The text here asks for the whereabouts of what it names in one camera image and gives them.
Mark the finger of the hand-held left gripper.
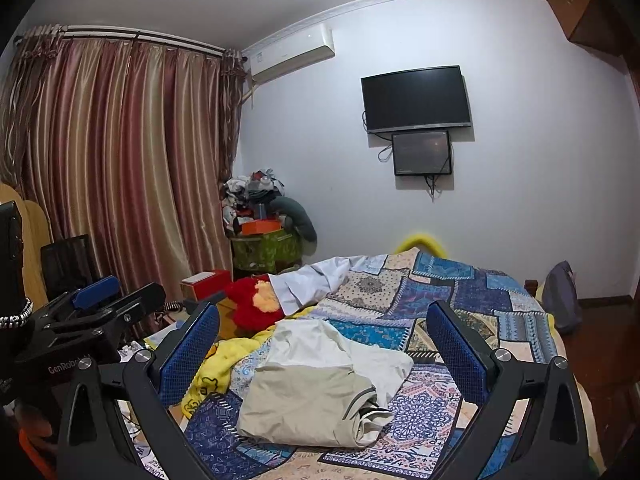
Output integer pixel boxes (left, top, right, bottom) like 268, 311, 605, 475
45, 282, 167, 348
32, 276, 121, 331

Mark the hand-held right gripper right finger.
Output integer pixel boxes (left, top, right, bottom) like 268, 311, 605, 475
426, 300, 591, 480

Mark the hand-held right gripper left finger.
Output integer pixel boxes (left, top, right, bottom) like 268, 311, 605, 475
56, 302, 222, 480

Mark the white and beige jacket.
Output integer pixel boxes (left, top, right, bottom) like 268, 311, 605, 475
236, 319, 415, 448

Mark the person's left forearm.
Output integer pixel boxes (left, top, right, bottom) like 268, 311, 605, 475
15, 405, 63, 480

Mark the pile of clothes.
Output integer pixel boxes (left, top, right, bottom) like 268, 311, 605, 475
220, 169, 286, 233

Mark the yellow printed blanket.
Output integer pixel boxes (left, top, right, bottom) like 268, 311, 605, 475
145, 310, 281, 418

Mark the black desk monitor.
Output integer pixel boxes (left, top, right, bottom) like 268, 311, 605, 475
40, 234, 96, 301

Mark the patchwork printed blanket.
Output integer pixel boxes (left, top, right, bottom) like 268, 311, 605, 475
187, 250, 566, 480

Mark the red box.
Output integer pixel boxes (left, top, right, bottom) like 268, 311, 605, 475
180, 270, 232, 301

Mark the red plush toy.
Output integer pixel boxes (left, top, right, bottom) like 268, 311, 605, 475
223, 275, 286, 332

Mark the light wooden board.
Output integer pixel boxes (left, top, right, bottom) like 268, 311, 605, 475
0, 183, 54, 281

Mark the yellow curved object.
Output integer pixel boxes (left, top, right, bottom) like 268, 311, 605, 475
392, 232, 443, 257

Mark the grey bag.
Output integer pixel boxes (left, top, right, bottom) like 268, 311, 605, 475
541, 261, 583, 336

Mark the green storage box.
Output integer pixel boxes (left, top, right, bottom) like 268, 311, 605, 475
230, 230, 303, 276

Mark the striped pink curtain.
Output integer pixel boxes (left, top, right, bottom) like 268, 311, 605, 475
0, 27, 246, 341

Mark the orange box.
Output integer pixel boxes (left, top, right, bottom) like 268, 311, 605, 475
241, 219, 281, 236

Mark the white shirt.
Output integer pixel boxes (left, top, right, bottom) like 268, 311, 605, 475
267, 255, 388, 316

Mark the grey neck pillow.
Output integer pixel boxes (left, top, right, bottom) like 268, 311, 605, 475
270, 196, 318, 252

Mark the curtain rod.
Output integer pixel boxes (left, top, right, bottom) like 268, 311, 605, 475
15, 24, 226, 54

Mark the white air conditioner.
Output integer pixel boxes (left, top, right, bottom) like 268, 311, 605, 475
241, 22, 335, 83

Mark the wooden wardrobe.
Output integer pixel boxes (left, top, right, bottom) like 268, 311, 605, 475
545, 0, 640, 76

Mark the black white braided cable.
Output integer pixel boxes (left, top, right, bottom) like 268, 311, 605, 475
0, 297, 34, 332

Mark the small black wall monitor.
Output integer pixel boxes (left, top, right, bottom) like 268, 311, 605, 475
391, 130, 453, 177

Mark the black wall television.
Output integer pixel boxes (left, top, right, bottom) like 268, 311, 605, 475
361, 65, 473, 135

